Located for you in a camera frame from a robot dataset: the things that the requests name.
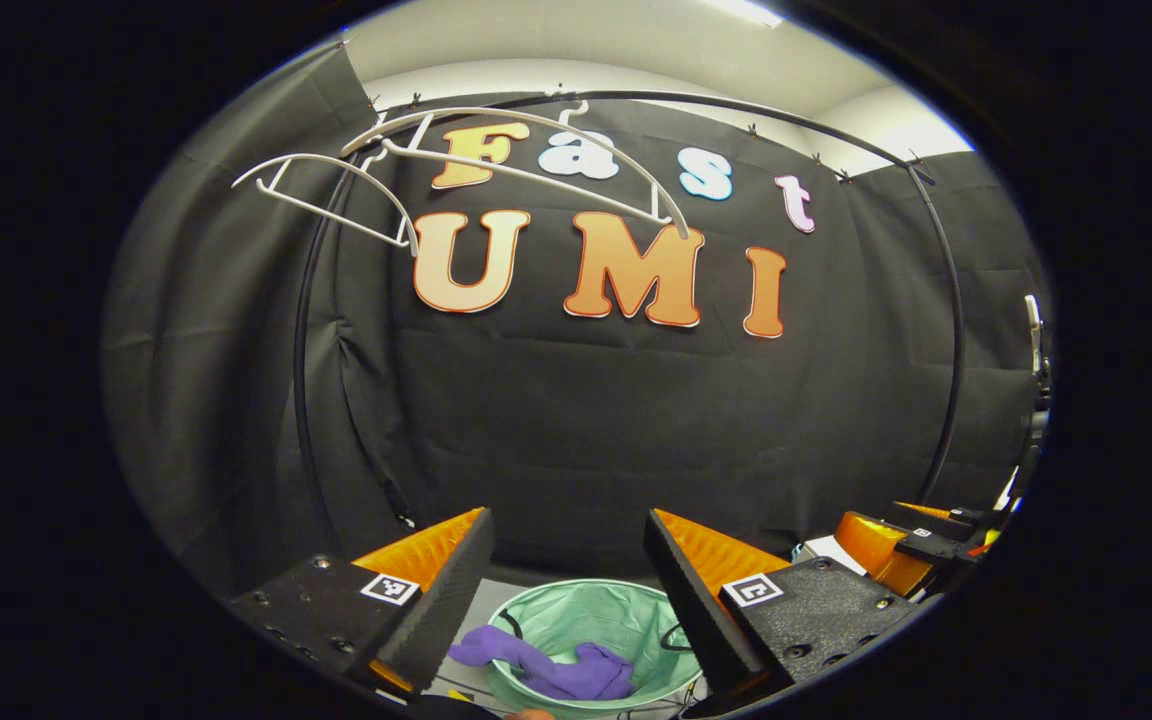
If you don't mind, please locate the black backdrop cloth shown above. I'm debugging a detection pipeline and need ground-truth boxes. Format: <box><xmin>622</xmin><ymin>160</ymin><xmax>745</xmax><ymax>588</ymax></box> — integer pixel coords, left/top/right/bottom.
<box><xmin>96</xmin><ymin>40</ymin><xmax>1057</xmax><ymax>601</ymax></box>

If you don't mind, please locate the long ceiling light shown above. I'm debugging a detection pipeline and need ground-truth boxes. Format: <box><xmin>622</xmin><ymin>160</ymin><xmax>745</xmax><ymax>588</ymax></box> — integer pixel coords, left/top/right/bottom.
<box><xmin>706</xmin><ymin>0</ymin><xmax>787</xmax><ymax>27</ymax></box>

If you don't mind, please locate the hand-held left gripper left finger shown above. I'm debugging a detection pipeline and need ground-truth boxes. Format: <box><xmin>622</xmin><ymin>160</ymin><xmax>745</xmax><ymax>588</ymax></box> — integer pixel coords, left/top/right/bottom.
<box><xmin>226</xmin><ymin>507</ymin><xmax>498</xmax><ymax>703</ymax></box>

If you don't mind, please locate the white box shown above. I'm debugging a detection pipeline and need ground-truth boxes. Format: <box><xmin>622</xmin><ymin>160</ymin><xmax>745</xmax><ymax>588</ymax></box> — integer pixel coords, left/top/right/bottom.
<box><xmin>793</xmin><ymin>535</ymin><xmax>873</xmax><ymax>581</ymax></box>

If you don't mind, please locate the white clothes hanger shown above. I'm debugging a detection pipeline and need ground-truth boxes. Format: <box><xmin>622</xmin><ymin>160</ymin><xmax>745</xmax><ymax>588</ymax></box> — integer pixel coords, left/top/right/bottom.
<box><xmin>341</xmin><ymin>100</ymin><xmax>693</xmax><ymax>241</ymax></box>
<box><xmin>231</xmin><ymin>152</ymin><xmax>423</xmax><ymax>257</ymax></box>

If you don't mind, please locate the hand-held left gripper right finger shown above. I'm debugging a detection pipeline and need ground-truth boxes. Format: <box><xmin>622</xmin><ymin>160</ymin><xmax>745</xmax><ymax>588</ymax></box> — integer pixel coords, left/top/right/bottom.
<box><xmin>644</xmin><ymin>508</ymin><xmax>923</xmax><ymax>713</ymax></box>

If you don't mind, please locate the green laundry hamper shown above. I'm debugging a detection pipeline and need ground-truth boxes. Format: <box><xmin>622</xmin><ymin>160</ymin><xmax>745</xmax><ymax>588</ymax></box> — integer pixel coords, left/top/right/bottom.
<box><xmin>484</xmin><ymin>578</ymin><xmax>707</xmax><ymax>719</ymax></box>

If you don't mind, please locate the purple ribbed shirt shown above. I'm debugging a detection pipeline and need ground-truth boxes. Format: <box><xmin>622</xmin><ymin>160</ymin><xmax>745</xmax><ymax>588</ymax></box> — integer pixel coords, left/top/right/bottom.
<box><xmin>448</xmin><ymin>625</ymin><xmax>637</xmax><ymax>702</ymax></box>

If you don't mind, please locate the black clothes rack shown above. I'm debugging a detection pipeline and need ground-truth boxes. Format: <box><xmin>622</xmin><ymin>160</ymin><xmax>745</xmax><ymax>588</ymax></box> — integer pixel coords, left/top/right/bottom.
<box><xmin>293</xmin><ymin>88</ymin><xmax>967</xmax><ymax>531</ymax></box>

